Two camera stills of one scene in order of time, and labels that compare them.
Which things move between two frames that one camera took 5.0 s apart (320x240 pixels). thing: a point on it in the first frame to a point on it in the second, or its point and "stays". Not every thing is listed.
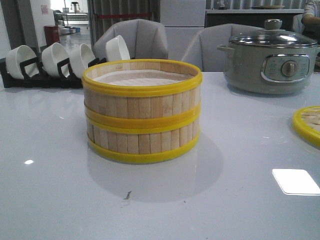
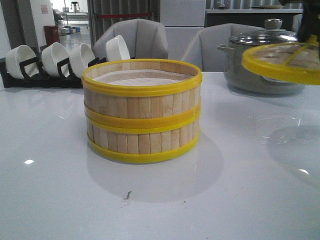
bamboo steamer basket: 141,144 stays
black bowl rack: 33,77 stays
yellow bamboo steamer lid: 306,125 to 293,62
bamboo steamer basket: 141,93 stays
